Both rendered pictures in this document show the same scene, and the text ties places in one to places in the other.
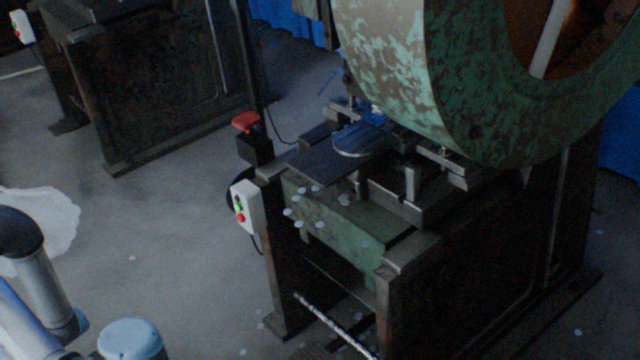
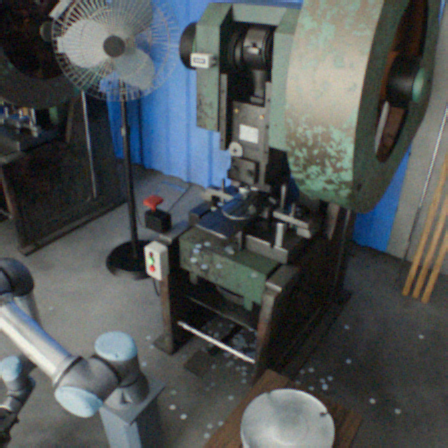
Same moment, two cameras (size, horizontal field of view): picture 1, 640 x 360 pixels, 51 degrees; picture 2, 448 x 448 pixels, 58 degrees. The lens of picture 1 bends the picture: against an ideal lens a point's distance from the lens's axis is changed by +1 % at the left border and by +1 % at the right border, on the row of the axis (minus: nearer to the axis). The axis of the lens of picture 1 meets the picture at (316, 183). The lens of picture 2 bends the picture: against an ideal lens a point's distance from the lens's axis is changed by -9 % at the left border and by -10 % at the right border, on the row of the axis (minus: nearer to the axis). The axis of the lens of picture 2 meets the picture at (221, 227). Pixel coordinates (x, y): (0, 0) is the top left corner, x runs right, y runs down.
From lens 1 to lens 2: 0.42 m
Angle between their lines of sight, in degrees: 17
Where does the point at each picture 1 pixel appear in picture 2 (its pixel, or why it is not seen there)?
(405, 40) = (341, 126)
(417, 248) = (287, 275)
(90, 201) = not seen: hidden behind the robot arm
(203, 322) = not seen: hidden behind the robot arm
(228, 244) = (115, 296)
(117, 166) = (27, 248)
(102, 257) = not seen: hidden behind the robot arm
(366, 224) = (250, 264)
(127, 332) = (114, 341)
